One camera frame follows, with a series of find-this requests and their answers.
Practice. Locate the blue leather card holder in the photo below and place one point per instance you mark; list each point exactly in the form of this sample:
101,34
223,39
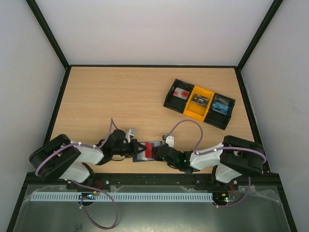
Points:
141,157

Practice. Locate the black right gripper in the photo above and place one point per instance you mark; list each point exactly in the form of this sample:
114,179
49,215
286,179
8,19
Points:
160,152

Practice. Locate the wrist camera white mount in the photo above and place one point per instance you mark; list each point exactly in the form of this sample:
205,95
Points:
130,135
169,140

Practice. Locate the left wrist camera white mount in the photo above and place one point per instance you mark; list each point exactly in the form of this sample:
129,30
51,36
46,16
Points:
130,135

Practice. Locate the blue cards stack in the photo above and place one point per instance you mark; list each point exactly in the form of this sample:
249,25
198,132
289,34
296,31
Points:
220,107

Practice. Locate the black right card bin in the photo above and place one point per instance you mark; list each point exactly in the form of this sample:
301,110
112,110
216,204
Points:
217,119

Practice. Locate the red white cards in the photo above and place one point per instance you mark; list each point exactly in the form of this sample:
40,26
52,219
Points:
181,93

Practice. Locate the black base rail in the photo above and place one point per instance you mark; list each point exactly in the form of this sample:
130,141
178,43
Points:
196,181

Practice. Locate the metal sheet front panel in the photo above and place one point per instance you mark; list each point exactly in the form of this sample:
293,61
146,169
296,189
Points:
254,209

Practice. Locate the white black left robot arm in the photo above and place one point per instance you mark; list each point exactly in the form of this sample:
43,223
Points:
62,158

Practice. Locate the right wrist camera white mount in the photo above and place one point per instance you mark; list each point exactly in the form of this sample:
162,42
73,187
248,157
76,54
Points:
169,140

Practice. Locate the black cards stack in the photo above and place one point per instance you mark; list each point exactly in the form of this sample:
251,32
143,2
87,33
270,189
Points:
200,100

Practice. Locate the yellow middle card bin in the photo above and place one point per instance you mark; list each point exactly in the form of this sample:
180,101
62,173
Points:
194,110

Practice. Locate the light blue slotted cable duct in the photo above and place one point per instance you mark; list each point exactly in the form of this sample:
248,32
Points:
122,197

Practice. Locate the black card bin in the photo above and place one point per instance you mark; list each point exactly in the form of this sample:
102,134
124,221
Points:
174,103
217,119

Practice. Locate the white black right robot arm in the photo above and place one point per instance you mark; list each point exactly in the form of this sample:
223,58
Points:
230,159

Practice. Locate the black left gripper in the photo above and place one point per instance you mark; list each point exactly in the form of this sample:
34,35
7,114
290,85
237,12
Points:
134,150

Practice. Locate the black left card bin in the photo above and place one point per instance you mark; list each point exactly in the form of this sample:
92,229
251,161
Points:
174,103

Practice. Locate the black cage frame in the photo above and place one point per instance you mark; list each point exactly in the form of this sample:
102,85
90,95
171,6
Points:
249,110

